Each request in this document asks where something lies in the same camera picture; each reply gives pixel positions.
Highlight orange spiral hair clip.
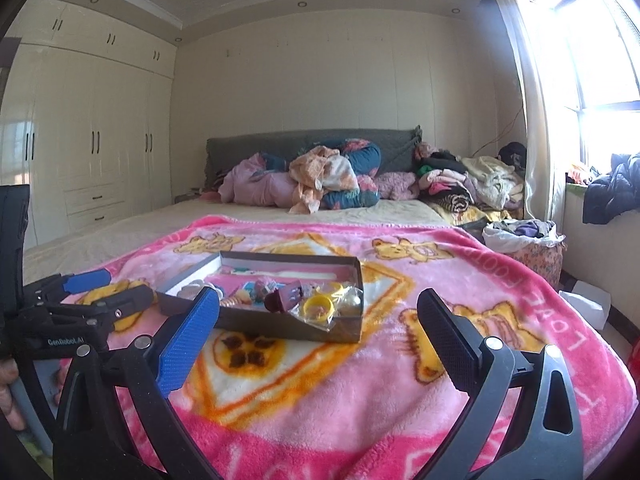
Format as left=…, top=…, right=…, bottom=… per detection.
left=219, top=295, right=246, bottom=308

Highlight brown leather hair clip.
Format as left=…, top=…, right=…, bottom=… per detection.
left=264, top=281, right=317, bottom=313

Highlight yellow rings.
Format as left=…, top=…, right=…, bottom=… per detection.
left=286, top=282, right=366, bottom=334

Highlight person's left hand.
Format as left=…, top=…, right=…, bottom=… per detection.
left=0, top=358, right=27, bottom=431

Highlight pink cartoon fleece blanket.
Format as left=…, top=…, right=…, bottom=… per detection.
left=75, top=216, right=639, bottom=479

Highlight pink and blue book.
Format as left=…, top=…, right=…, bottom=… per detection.
left=209, top=266, right=352, bottom=306

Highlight floral laundry basket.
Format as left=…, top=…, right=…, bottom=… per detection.
left=482, top=219, right=566, bottom=289

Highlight white box on floor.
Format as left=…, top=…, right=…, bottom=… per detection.
left=559, top=281, right=612, bottom=330

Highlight dark shallow cardboard box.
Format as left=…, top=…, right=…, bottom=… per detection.
left=158, top=252, right=364, bottom=344

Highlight pile of clothes right side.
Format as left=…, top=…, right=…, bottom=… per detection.
left=413, top=142, right=527, bottom=226

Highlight cream built-in wardrobe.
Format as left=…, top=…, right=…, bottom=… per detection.
left=1, top=0, right=176, bottom=247

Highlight cream curtain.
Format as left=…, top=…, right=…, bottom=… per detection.
left=496, top=0, right=565, bottom=226

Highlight red bag on floor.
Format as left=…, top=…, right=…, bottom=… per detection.
left=627, top=339, right=640, bottom=392

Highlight pile of bedding and clothes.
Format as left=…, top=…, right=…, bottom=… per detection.
left=213, top=132, right=420, bottom=214

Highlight dark green headboard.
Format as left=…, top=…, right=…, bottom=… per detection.
left=204, top=126, right=422, bottom=191

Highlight dark jacket on windowsill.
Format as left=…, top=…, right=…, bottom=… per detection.
left=582, top=154, right=640, bottom=226

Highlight window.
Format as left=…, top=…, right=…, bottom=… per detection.
left=521, top=0, right=639, bottom=174

